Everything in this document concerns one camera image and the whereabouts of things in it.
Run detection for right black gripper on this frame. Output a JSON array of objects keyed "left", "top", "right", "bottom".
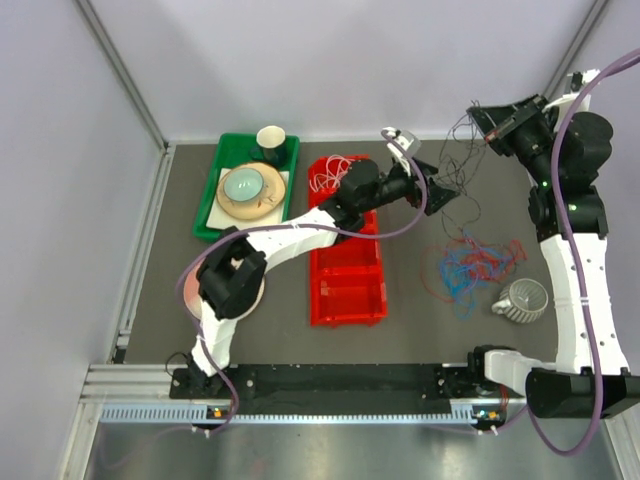
[{"left": 466, "top": 92, "right": 559, "bottom": 185}]

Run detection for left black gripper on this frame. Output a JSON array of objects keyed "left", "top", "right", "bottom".
[{"left": 359, "top": 157, "right": 459, "bottom": 216}]

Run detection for black thin cables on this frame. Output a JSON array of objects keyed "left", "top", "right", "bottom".
[{"left": 434, "top": 112, "right": 494, "bottom": 246}]

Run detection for coloured cable bundle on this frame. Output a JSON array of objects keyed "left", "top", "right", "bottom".
[{"left": 418, "top": 229, "right": 529, "bottom": 321}]

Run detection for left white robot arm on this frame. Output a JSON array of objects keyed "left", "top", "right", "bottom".
[{"left": 178, "top": 159, "right": 459, "bottom": 397}]

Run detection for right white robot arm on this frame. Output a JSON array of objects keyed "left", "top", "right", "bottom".
[{"left": 466, "top": 95, "right": 639, "bottom": 419}]

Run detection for red compartment bin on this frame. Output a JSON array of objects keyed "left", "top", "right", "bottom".
[{"left": 307, "top": 155, "right": 388, "bottom": 328}]

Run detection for dark green cup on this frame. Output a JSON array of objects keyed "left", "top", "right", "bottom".
[{"left": 249, "top": 125, "right": 287, "bottom": 168}]

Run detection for teal bowl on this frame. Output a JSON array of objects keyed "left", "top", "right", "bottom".
[{"left": 222, "top": 168, "right": 264, "bottom": 203}]

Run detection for white square board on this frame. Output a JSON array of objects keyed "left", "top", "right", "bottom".
[{"left": 205, "top": 169, "right": 289, "bottom": 230}]

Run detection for green plastic tray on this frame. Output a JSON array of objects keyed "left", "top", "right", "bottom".
[{"left": 192, "top": 133, "right": 300, "bottom": 243}]

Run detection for silver finned heat sink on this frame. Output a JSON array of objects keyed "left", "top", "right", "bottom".
[{"left": 491, "top": 278, "right": 549, "bottom": 324}]

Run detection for beige floral plate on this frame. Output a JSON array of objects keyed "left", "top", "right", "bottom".
[{"left": 182, "top": 262, "right": 265, "bottom": 322}]

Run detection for white cables in bin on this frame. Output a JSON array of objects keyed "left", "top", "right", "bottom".
[{"left": 310, "top": 154, "right": 356, "bottom": 194}]

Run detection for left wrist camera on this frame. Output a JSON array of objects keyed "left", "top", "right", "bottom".
[{"left": 381, "top": 127, "right": 421, "bottom": 173}]

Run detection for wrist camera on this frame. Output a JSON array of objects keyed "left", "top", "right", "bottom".
[
  {"left": 562, "top": 69, "right": 600, "bottom": 102},
  {"left": 381, "top": 127, "right": 421, "bottom": 173}
]

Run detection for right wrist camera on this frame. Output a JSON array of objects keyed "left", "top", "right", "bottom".
[{"left": 562, "top": 69, "right": 600, "bottom": 102}]

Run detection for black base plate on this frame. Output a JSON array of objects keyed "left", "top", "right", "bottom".
[{"left": 169, "top": 364, "right": 521, "bottom": 414}]

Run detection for grey slotted cable duct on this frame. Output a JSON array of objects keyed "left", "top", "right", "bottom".
[{"left": 100, "top": 404, "right": 505, "bottom": 425}]

